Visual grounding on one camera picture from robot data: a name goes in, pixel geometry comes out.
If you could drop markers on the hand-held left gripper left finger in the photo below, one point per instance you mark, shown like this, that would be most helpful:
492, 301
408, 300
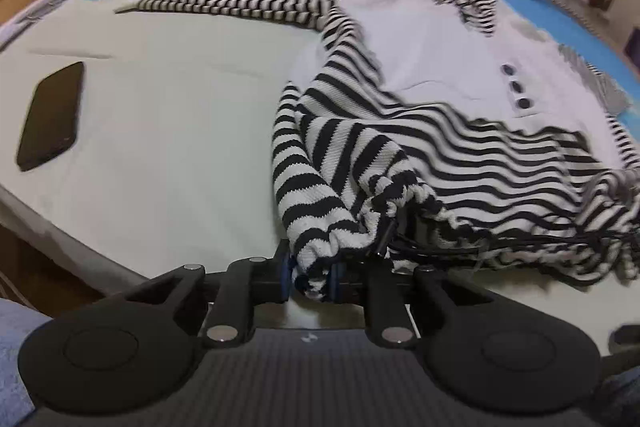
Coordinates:
285, 278

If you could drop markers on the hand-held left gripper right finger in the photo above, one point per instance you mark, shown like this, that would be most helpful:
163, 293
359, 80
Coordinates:
336, 283

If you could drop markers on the black and white striped sweater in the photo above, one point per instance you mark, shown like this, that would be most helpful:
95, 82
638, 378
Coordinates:
430, 57

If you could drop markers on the person's blue pants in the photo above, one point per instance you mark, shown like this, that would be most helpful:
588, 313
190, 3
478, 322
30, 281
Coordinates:
17, 357

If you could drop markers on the black smartphone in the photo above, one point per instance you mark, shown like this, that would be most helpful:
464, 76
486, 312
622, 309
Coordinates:
51, 114

